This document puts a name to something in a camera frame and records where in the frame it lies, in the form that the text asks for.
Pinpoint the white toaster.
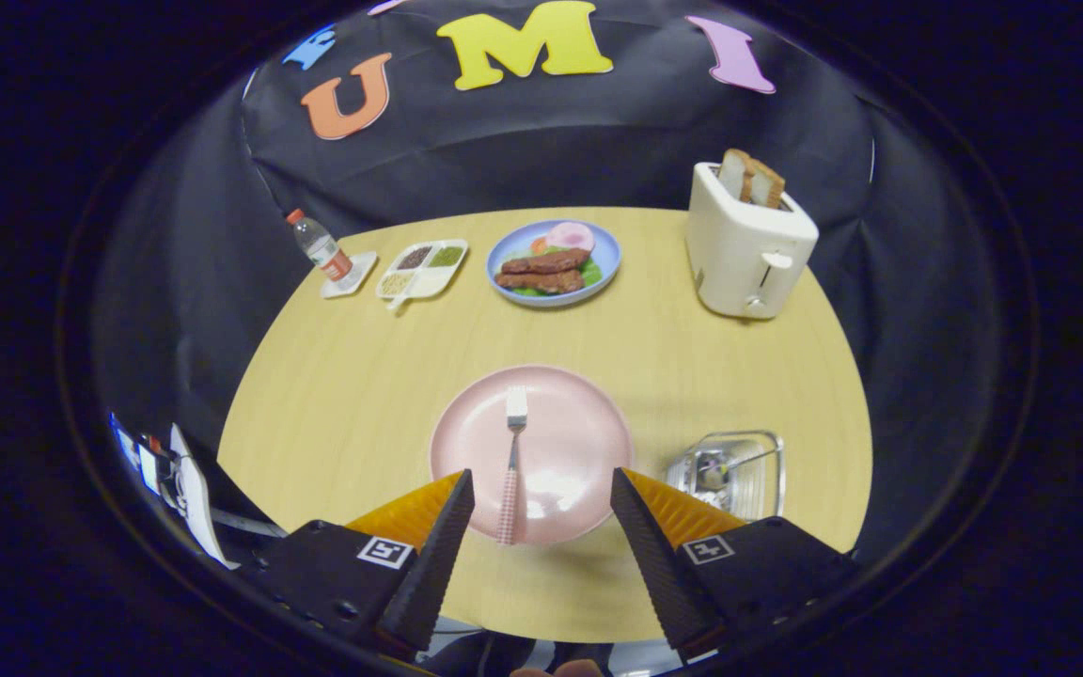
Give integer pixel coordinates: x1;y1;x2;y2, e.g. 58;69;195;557
685;162;820;321

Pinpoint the clear plastic water bottle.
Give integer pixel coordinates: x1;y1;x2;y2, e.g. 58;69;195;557
286;209;354;283

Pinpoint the green lettuce leaf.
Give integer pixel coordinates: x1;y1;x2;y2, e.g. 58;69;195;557
509;246;604;298

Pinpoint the clear square container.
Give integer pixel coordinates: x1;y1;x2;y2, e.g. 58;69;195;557
666;430;786;523

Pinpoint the white divided seasoning tray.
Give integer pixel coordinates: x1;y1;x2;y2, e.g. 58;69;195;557
375;239;470;313

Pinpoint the fork with pink handle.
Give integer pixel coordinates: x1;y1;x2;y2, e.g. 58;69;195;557
496;386;530;547

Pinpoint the pink ham slice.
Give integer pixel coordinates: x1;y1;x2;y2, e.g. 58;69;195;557
546;222;596;253

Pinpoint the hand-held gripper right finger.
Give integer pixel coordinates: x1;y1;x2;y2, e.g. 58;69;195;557
609;465;862;664

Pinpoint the pink round plate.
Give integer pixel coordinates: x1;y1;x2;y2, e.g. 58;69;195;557
429;365;635;548

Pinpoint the brown meat strip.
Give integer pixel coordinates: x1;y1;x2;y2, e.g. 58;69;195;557
494;268;586;295
500;247;591;276

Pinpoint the blue round plate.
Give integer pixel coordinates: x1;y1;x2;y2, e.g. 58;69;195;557
486;219;621;308

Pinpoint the white square coaster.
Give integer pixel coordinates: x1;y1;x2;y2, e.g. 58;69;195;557
320;250;379;300

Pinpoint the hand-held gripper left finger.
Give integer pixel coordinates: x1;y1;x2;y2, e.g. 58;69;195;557
250;468;477;664

